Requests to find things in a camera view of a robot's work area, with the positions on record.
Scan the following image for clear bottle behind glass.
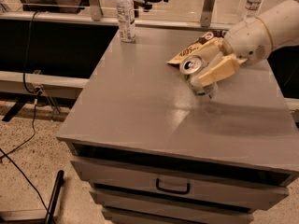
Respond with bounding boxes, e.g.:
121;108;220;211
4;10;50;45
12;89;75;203
242;0;262;20

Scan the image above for black drawer handle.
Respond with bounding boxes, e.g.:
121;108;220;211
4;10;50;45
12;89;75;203
155;178;191;195

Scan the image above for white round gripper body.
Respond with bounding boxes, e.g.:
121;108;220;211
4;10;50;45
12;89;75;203
222;18;273;64

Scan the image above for black power cable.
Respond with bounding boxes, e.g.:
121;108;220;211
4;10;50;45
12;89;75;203
0;10;45;161

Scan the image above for silver 7up soda can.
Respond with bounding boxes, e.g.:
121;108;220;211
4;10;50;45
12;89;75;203
179;55;218;99

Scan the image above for black metal stand leg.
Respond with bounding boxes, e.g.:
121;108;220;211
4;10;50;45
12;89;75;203
0;170;64;224

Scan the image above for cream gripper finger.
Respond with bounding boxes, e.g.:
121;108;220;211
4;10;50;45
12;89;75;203
197;54;248;87
196;38;223;67

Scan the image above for right metal glass bracket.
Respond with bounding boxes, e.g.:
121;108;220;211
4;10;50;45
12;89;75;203
200;0;216;27

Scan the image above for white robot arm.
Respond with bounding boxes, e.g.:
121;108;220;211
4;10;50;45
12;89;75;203
192;0;299;87

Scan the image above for left metal glass bracket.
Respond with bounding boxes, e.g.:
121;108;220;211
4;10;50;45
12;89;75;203
89;0;103;21

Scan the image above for yellow brown chip bag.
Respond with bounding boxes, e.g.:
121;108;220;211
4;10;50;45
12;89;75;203
166;30;227;65

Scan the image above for grey drawer cabinet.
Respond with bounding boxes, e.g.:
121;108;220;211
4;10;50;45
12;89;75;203
58;28;299;224

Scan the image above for black floor cable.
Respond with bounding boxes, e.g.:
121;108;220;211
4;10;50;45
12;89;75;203
0;147;50;215

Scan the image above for clear bottle on cabinet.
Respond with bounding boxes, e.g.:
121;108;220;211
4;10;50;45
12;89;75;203
116;0;135;42

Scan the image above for metal glass bracket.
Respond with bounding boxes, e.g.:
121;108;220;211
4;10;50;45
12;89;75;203
89;0;103;21
200;0;216;27

